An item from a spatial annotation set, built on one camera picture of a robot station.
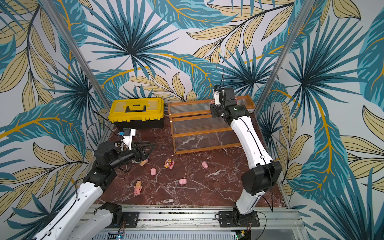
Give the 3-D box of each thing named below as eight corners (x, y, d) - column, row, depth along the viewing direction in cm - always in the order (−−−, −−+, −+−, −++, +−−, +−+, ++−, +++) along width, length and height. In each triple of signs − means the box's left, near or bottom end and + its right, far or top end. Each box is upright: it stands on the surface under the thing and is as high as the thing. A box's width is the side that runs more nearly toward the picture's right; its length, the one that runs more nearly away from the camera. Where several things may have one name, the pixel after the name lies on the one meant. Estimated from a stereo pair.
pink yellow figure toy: (164, 166, 94) (163, 164, 91) (168, 160, 96) (167, 157, 93) (171, 170, 92) (170, 168, 89) (175, 163, 95) (175, 161, 92)
